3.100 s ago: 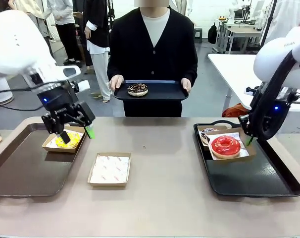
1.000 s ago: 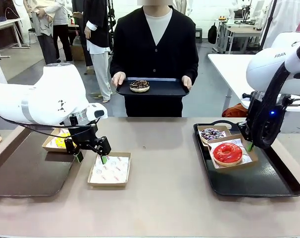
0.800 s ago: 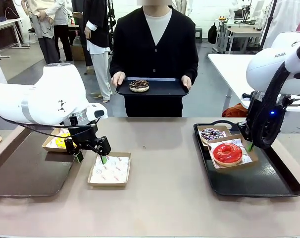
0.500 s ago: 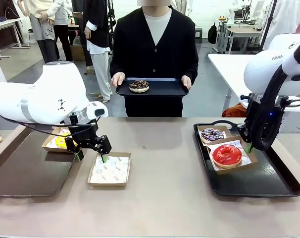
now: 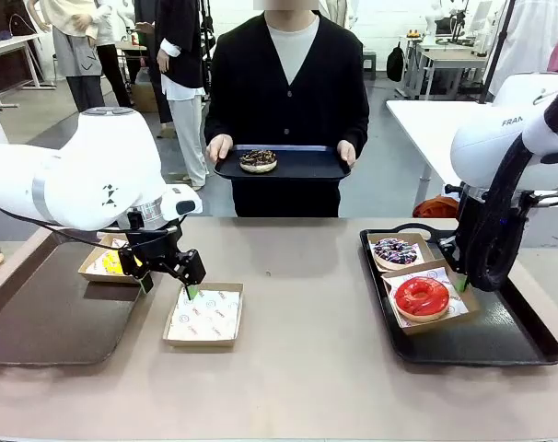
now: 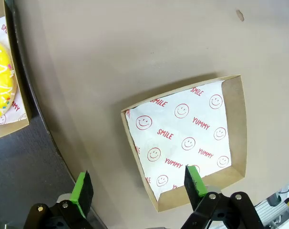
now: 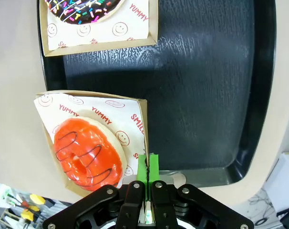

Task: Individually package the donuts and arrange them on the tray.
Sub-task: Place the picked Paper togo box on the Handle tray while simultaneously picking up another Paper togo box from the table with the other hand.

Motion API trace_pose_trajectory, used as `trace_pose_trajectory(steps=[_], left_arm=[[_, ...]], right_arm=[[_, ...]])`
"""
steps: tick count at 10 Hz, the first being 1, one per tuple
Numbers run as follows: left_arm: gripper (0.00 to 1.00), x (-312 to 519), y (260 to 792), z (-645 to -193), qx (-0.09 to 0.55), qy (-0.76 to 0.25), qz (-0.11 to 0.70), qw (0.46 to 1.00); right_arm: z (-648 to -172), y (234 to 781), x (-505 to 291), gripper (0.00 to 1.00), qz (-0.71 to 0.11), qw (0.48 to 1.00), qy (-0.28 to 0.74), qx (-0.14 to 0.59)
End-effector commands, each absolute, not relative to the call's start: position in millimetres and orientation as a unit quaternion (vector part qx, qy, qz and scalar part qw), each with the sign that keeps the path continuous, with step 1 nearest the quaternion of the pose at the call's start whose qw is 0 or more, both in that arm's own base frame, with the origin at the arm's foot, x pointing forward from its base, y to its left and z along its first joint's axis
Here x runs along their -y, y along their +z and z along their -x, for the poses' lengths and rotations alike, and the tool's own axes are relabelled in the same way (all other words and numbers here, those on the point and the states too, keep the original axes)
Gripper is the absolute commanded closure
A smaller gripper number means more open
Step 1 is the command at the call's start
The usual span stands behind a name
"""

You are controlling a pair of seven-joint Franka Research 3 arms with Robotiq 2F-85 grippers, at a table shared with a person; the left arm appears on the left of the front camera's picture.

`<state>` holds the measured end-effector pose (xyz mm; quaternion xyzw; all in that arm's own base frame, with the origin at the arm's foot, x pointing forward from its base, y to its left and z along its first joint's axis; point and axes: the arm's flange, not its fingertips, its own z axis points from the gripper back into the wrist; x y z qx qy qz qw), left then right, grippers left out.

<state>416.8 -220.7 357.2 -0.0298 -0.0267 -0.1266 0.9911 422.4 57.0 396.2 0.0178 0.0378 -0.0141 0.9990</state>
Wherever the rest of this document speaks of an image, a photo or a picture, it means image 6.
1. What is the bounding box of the grey metal frame rail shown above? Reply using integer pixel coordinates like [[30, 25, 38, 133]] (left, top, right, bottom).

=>
[[253, 193, 289, 229]]

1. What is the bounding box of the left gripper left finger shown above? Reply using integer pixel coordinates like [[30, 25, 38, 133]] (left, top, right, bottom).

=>
[[24, 170, 95, 229]]

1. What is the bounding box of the brown cardboard donut box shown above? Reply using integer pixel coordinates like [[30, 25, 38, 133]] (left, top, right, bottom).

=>
[[120, 74, 248, 213], [0, 0, 31, 141]]

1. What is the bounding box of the white printed paper liner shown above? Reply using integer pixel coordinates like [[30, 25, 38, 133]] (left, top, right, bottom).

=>
[[124, 80, 232, 202], [0, 16, 28, 126]]

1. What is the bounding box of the yellow glazed donut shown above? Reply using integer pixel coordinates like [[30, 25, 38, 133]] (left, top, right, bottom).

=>
[[0, 39, 18, 122]]

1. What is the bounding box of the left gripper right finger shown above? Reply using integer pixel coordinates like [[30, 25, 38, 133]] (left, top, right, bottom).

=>
[[181, 164, 266, 229]]

